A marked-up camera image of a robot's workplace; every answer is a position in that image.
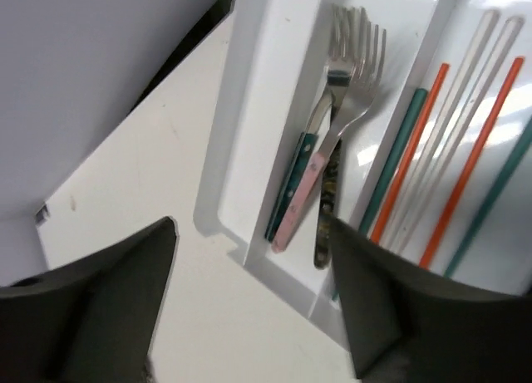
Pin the brown marbled handle fork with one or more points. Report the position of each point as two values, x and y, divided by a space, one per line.
328 192

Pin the white divided utensil tray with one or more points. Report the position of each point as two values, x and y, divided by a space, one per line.
275 74

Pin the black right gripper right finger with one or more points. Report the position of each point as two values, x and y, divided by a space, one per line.
406 324

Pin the green chopstick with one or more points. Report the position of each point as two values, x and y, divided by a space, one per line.
393 158
508 169

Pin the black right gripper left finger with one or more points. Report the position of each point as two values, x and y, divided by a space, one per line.
91 320

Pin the green marbled handle fork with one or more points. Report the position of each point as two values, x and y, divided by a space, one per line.
339 68

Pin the pink handled fork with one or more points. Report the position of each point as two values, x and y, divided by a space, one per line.
361 93

